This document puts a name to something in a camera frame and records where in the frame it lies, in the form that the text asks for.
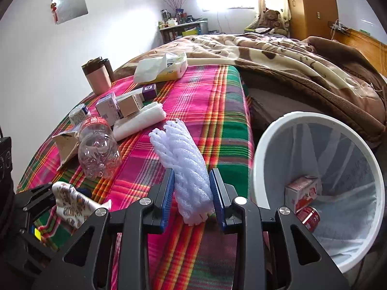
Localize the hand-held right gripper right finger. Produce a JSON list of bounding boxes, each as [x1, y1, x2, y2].
[[209, 167, 351, 290]]

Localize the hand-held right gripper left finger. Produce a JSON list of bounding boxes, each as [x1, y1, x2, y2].
[[32, 167, 176, 290]]

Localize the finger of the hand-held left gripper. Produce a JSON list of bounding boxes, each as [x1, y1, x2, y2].
[[15, 183, 56, 218], [18, 228, 59, 262]]

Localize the printed white wrapper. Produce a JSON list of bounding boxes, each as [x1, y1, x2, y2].
[[51, 181, 112, 228]]

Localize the white foam net sleeve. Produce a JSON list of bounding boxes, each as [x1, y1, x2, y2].
[[150, 120, 214, 225]]

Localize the white trash bin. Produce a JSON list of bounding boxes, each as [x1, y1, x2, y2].
[[248, 112, 382, 274]]

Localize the clear plastic bottle red label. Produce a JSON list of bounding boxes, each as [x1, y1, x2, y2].
[[78, 115, 122, 179]]

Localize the purple drink carton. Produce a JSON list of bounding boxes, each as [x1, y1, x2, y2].
[[96, 93, 123, 121]]

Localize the crushed brown paper carton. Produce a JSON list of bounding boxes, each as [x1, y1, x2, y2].
[[52, 130, 81, 171]]

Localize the rolled white towel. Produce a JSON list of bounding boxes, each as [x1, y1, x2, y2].
[[112, 102, 167, 142]]

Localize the red white carton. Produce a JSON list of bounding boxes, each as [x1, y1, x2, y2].
[[284, 175, 322, 215]]

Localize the red can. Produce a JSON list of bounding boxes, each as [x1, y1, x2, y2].
[[296, 206, 321, 233]]

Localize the brown cardboard box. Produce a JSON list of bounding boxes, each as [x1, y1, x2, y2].
[[116, 94, 144, 118]]

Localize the long purple beige box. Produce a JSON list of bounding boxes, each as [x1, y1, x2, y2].
[[133, 84, 157, 101]]

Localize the pink mug brown lid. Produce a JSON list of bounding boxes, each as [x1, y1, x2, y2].
[[81, 57, 115, 95]]

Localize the tissue pack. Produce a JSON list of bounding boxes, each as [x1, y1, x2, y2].
[[133, 52, 188, 84]]

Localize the translucent bin liner bag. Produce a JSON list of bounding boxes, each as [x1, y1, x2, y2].
[[257, 121, 378, 257]]

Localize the brown patterned blanket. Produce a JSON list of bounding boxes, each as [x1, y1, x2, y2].
[[113, 33, 387, 150]]

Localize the cluttered storage shelf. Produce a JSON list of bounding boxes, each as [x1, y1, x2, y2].
[[159, 20, 209, 44]]

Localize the brown teddy bear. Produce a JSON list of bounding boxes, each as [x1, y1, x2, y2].
[[261, 8, 289, 35]]

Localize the wooden wardrobe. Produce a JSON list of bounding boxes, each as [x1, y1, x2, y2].
[[283, 0, 338, 41]]

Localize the wooden headboard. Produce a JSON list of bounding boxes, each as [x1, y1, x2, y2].
[[333, 29, 387, 76]]

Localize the silver wall sheet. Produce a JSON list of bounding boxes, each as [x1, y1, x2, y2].
[[51, 0, 89, 25]]

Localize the power strip with cables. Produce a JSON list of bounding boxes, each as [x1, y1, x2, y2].
[[328, 21, 351, 34]]

